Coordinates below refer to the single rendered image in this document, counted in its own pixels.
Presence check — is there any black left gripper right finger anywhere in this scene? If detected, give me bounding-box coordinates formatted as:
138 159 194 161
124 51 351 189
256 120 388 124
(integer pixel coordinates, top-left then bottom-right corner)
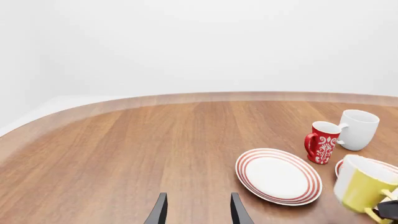
230 192 254 224

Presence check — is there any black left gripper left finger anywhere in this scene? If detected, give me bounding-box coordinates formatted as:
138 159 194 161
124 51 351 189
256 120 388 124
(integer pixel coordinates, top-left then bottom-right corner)
143 192 169 224

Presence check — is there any red mug with white pattern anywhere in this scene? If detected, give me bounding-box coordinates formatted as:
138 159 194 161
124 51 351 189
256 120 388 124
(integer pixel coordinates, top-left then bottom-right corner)
303 121 342 165

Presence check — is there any white plate with red rings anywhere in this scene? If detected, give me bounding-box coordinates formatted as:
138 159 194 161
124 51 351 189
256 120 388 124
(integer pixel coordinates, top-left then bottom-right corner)
335 157 398 179
234 147 323 207

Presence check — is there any plain white mug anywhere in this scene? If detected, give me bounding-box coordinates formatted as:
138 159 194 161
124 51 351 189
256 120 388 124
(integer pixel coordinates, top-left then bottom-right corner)
336 109 381 152

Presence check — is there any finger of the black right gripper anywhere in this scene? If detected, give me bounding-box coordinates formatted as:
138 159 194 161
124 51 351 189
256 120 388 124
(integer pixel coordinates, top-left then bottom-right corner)
377 198 398 220

